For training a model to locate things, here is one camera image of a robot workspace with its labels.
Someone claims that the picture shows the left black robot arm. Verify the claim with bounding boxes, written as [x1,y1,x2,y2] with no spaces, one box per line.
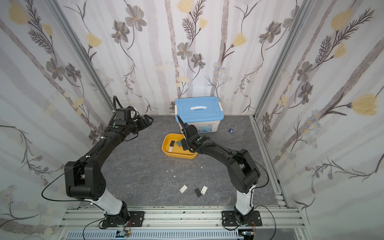
[62,97,154,229]

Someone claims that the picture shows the blue lidded storage box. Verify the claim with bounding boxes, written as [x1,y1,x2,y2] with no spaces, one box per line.
[175,97,224,133]

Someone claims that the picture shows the yellow plastic tub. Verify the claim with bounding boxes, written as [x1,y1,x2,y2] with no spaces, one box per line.
[162,134,198,160]

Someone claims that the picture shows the small glass beaker blue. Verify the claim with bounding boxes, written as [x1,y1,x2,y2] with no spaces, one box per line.
[228,122,237,133]

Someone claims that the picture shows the small circuit board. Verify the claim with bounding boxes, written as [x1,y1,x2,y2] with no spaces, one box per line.
[116,230,131,238]

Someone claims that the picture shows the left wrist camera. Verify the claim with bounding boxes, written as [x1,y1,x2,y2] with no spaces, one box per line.
[115,108,134,126]

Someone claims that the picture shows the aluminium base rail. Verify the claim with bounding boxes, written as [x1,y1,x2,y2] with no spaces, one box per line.
[54,206,311,240]

